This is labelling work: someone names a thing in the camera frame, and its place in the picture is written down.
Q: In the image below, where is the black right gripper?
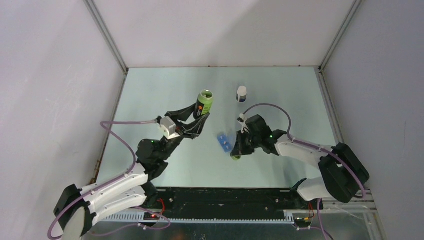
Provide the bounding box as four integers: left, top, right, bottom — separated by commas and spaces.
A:
230, 130, 261, 157

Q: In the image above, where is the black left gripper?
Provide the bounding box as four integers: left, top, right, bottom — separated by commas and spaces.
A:
158, 103, 209, 161

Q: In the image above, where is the blue pill organizer box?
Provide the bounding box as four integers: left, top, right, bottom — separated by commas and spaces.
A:
216, 133, 233, 153

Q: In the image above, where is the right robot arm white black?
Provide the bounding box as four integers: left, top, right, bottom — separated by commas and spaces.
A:
230, 114, 370, 209

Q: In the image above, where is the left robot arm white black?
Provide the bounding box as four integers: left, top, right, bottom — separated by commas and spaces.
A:
47, 104, 210, 240

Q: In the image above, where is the right controller board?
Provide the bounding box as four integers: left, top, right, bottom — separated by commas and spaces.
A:
294, 216, 314, 228

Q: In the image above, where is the controller board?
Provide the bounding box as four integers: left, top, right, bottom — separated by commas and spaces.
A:
294, 216, 314, 228
143, 212, 161, 221

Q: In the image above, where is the left controller board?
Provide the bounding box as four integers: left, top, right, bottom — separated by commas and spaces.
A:
143, 212, 161, 221

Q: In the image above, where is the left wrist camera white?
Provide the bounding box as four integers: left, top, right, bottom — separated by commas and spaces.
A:
157, 116, 181, 140

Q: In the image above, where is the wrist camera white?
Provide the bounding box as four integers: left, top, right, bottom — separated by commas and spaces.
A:
157, 116, 181, 140
237, 113, 249, 134

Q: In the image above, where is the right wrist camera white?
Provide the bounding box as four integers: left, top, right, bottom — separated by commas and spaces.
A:
237, 113, 249, 134

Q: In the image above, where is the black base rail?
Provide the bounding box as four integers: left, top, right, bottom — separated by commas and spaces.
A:
143, 187, 324, 220

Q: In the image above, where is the grey slotted cable duct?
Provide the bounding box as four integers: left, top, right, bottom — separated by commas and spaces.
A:
101, 211, 295, 225

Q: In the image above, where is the left aluminium frame post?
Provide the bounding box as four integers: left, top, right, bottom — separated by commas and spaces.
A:
83, 0, 129, 75

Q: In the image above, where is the aluminium frame post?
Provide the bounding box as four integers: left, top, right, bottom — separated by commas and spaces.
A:
83, 0, 129, 75
318, 0, 363, 73

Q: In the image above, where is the right aluminium frame post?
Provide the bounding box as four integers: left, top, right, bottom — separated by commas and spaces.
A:
318, 0, 363, 73

